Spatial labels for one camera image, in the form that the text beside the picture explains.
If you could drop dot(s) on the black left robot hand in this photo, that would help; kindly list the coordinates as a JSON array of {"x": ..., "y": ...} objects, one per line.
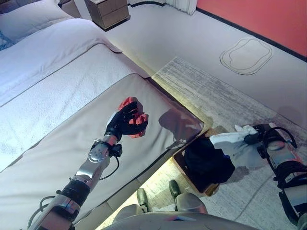
[{"x": 118, "y": 124}]

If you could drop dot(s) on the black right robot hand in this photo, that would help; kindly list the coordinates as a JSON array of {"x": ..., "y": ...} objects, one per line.
[{"x": 256, "y": 137}]

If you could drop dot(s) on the red garment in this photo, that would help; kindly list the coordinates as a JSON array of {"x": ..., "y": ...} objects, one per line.
[{"x": 127, "y": 101}]

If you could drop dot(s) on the white garment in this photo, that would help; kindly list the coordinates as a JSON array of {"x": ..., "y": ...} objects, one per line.
[{"x": 230, "y": 143}]

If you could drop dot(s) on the black garment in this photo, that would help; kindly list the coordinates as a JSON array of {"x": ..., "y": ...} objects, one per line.
[{"x": 208, "y": 163}]

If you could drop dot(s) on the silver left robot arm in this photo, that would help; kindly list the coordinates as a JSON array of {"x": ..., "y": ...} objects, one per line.
[{"x": 93, "y": 163}]

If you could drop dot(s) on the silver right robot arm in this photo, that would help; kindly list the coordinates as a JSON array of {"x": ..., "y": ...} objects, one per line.
[{"x": 285, "y": 163}]

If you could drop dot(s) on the bed with beige cover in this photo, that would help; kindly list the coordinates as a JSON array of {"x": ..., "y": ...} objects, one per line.
[{"x": 132, "y": 158}]

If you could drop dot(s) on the wooden laundry basket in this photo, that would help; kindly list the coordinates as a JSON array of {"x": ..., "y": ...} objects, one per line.
[{"x": 182, "y": 165}]

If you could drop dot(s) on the grey streaked floor rug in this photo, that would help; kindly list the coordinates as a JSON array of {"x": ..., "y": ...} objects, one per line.
[{"x": 227, "y": 105}]

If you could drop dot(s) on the white textured duvet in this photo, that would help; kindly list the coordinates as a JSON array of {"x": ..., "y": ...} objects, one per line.
[{"x": 60, "y": 79}]

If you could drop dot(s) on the grey left robot leg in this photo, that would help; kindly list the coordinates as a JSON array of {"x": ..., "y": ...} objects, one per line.
[{"x": 142, "y": 198}]

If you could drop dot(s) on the grey robot leg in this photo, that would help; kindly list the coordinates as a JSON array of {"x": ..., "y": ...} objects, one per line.
[
  {"x": 142, "y": 198},
  {"x": 189, "y": 198}
]

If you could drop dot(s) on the grey right robot leg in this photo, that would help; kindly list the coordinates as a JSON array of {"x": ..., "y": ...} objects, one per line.
[{"x": 189, "y": 198}]

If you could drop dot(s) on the grey robot torso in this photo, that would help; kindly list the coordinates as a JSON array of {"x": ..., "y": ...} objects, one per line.
[{"x": 168, "y": 221}]

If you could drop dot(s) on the brown wooden nightstand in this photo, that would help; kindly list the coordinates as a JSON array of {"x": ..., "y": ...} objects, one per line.
[{"x": 108, "y": 12}]

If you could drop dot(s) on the white pleated curtain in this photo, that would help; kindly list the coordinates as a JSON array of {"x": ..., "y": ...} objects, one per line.
[{"x": 182, "y": 6}]

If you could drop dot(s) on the white pillow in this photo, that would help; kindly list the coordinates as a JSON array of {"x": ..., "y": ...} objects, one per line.
[{"x": 31, "y": 21}]

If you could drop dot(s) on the blue patterned cushion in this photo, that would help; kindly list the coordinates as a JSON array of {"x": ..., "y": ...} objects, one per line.
[{"x": 4, "y": 40}]

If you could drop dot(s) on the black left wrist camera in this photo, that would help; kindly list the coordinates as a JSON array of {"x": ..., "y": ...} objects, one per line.
[{"x": 116, "y": 150}]

